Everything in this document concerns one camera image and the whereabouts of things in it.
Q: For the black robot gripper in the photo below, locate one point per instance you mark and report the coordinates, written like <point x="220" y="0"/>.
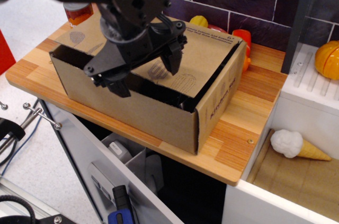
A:
<point x="132" y="46"/>

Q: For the brown cardboard box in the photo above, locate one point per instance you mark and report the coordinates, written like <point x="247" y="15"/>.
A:
<point x="180" y="109"/>

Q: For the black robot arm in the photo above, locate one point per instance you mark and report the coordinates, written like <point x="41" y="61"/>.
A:
<point x="133" y="11"/>

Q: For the yellow toy fruit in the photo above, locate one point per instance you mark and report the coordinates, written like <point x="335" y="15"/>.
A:
<point x="200" y="21"/>

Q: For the jar with grey lid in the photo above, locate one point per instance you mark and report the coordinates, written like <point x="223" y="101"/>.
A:
<point x="77" y="12"/>

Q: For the grey storage bin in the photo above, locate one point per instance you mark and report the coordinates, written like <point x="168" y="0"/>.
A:
<point x="138" y="159"/>

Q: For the orange toy bottle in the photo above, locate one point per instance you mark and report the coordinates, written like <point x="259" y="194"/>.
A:
<point x="247" y="37"/>

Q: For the red panel at left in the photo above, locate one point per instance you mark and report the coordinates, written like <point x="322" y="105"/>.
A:
<point x="7" y="58"/>

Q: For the white dish rack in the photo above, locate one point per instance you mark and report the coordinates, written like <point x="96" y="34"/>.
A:
<point x="305" y="85"/>

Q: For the toy ice cream cone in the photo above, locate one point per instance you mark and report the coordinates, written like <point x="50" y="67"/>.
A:
<point x="291" y="144"/>

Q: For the orange toy pumpkin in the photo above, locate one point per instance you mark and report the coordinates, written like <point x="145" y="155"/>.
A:
<point x="326" y="60"/>

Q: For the blue black tool handle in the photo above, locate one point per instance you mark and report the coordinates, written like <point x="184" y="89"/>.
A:
<point x="124" y="211"/>

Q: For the dark grey metal post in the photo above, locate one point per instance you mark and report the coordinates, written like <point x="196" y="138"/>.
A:
<point x="296" y="35"/>

